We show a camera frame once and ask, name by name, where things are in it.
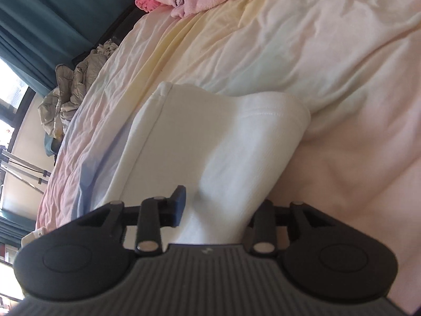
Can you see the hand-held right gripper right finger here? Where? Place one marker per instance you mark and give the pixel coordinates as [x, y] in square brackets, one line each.
[263, 219]

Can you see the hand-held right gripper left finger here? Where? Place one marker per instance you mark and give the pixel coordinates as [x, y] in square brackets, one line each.
[179, 204]

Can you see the cream white garment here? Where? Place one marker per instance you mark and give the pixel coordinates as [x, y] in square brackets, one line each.
[210, 144]

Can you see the teal pillow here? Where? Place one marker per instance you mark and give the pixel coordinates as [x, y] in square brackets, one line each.
[51, 146]

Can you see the garment steamer stand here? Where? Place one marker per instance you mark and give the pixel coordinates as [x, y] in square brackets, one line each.
[41, 174]

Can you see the grey crumpled quilt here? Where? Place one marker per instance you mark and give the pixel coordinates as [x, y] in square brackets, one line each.
[72, 98]

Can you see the pastel bed sheet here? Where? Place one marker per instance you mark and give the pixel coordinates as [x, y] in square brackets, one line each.
[296, 56]

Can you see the blue curtain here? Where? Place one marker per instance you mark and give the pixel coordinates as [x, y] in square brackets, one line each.
[13, 227]
[49, 13]

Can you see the black sofa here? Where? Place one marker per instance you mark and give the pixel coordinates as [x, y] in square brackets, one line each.
[121, 23]

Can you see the dark framed window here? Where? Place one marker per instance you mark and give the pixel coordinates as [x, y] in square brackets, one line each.
[8, 82]

